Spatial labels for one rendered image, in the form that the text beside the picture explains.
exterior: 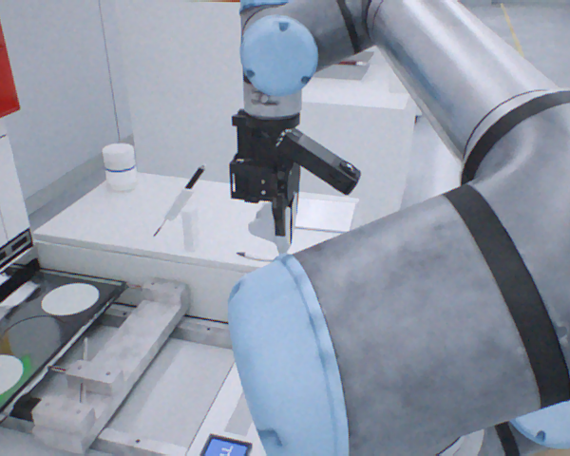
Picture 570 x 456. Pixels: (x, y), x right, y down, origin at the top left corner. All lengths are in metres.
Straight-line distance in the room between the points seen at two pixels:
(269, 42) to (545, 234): 0.37
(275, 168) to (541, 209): 0.52
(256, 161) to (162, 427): 0.46
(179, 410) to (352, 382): 0.75
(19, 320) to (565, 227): 0.98
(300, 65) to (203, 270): 0.60
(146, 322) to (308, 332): 0.83
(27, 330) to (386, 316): 0.90
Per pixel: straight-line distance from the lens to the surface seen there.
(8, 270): 1.22
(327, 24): 0.59
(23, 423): 1.01
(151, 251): 1.13
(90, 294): 1.14
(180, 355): 1.09
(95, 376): 0.95
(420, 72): 0.45
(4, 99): 1.11
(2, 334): 1.10
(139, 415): 0.99
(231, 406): 0.79
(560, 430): 0.67
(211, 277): 1.10
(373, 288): 0.26
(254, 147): 0.76
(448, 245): 0.26
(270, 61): 0.57
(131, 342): 1.04
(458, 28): 0.46
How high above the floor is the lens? 1.52
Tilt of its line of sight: 29 degrees down
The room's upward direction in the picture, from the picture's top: straight up
